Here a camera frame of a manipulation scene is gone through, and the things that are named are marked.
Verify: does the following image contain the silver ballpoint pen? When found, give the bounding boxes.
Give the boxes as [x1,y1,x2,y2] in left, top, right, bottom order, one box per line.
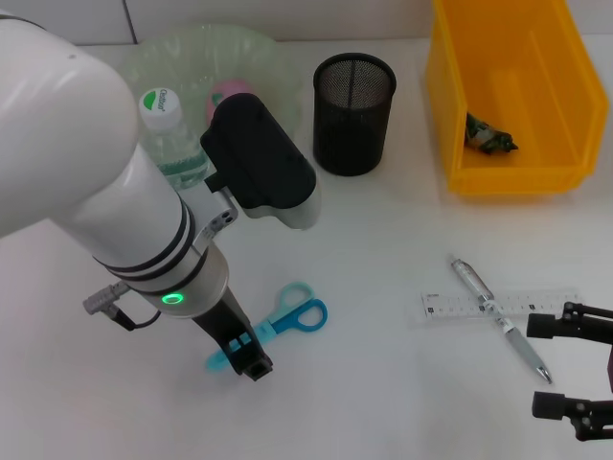
[449,255,554,384]

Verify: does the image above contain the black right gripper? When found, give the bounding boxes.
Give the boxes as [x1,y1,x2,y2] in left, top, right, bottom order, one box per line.
[526,301,613,442]

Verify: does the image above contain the pale green ruffled fruit bowl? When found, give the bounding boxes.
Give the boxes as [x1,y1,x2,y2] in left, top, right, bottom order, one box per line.
[117,23,307,154]

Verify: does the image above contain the black mesh pen holder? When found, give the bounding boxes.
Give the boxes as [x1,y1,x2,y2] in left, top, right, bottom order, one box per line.
[312,52,397,177]

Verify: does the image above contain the blue safety scissors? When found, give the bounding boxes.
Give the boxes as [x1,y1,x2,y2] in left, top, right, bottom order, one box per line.
[205,282,329,373]

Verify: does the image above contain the clear green-label water bottle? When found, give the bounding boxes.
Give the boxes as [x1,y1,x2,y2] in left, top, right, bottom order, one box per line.
[138,88,215,191]

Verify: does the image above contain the yellow plastic bin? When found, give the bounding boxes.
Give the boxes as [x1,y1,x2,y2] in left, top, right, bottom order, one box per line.
[424,0,610,196]

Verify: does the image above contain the green plastic wrapper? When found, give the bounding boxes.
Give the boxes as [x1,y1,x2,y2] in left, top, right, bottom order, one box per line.
[464,112,521,157]

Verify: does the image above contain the clear plastic ruler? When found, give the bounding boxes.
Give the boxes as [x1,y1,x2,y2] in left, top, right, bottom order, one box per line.
[420,287,586,321]

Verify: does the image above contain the black silver wrist camera box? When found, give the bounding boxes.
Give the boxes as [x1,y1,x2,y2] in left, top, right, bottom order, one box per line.
[199,93,323,230]

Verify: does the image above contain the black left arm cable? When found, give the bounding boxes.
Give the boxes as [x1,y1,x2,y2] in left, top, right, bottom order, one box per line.
[82,282,162,332]

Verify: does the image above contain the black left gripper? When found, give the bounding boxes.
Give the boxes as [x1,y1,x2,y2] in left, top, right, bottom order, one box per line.
[191,287,275,382]

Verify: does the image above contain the pink toy peach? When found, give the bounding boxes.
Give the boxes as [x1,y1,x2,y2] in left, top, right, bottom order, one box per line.
[205,79,255,128]

